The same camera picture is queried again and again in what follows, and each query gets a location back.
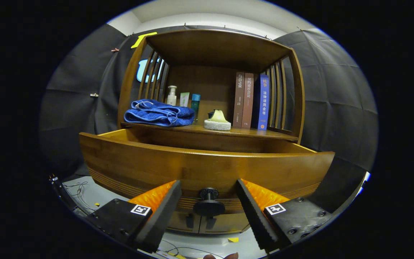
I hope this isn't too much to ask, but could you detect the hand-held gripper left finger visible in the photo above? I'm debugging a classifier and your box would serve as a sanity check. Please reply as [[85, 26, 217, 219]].
[[84, 180, 182, 254]]

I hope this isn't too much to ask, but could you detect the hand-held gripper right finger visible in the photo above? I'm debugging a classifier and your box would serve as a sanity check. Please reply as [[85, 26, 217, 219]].
[[235, 178, 334, 253]]

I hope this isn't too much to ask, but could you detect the black round drawer knob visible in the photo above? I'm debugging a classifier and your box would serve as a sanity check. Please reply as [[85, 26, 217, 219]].
[[193, 187, 226, 217]]

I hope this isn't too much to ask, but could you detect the wooden drawer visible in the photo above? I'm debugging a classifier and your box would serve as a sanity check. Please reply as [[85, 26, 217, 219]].
[[79, 128, 336, 213]]

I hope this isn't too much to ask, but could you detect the yellow-green cleaning sponge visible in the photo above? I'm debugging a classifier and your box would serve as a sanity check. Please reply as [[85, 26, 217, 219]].
[[204, 109, 231, 131]]

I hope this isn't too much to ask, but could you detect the wooden countertop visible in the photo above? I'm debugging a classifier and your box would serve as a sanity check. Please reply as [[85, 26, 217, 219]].
[[121, 121, 299, 141]]

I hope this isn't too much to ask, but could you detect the wooden cabinet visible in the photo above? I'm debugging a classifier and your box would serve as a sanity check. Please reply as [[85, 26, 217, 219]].
[[79, 29, 336, 234]]

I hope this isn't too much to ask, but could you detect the folded blue towel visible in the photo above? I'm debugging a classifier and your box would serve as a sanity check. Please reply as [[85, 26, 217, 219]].
[[124, 99, 196, 127]]

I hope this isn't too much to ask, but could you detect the blue book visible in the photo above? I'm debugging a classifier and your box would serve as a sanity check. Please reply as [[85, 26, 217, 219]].
[[252, 74, 270, 130]]

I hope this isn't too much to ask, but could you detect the reddish brown book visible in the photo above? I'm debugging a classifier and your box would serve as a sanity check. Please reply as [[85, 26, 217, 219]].
[[241, 73, 254, 130]]

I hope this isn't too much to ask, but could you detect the teal bottle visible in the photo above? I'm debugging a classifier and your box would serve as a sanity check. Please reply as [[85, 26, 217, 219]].
[[191, 94, 201, 124]]

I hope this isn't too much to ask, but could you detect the dark brown book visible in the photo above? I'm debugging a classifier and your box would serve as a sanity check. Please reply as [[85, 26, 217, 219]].
[[233, 72, 245, 129]]

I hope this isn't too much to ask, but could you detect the white pump bottle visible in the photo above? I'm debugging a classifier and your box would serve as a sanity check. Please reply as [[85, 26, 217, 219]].
[[166, 85, 178, 106]]

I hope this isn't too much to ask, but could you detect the thin black floor cable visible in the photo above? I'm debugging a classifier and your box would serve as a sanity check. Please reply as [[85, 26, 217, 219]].
[[157, 239, 225, 259]]

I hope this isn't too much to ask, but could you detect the thin floor cable bundle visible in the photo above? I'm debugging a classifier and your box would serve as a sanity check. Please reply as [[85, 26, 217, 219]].
[[61, 181, 96, 213]]

